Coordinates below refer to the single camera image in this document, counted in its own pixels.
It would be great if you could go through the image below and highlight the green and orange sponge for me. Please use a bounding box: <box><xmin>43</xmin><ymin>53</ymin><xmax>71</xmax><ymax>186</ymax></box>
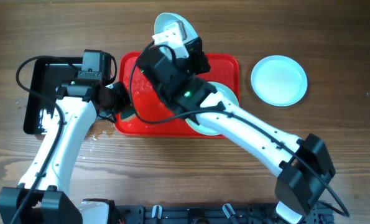
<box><xmin>119</xmin><ymin>106</ymin><xmax>136</xmax><ymax>122</ymax></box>

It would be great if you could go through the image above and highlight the light blue plate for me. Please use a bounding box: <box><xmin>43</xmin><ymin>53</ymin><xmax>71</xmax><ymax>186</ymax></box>
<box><xmin>154</xmin><ymin>12</ymin><xmax>198</xmax><ymax>43</ymax></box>
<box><xmin>250</xmin><ymin>55</ymin><xmax>308</xmax><ymax>107</ymax></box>
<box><xmin>185</xmin><ymin>82</ymin><xmax>239</xmax><ymax>136</ymax></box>

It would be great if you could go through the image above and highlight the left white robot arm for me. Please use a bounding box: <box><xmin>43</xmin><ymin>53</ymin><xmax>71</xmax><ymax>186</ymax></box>
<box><xmin>0</xmin><ymin>80</ymin><xmax>129</xmax><ymax>223</ymax></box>

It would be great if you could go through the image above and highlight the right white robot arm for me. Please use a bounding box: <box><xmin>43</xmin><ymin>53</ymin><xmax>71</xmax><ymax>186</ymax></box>
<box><xmin>136</xmin><ymin>38</ymin><xmax>338</xmax><ymax>223</ymax></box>

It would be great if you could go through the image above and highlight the red plastic serving tray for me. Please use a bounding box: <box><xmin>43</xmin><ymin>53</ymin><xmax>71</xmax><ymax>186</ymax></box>
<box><xmin>114</xmin><ymin>51</ymin><xmax>240</xmax><ymax>139</ymax></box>

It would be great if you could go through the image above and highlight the black rectangular water tray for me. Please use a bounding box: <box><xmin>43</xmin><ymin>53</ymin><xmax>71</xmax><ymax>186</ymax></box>
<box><xmin>23</xmin><ymin>57</ymin><xmax>82</xmax><ymax>134</ymax></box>

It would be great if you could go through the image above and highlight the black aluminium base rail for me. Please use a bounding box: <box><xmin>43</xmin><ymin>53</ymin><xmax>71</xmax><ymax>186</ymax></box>
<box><xmin>78</xmin><ymin>198</ymin><xmax>334</xmax><ymax>224</ymax></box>

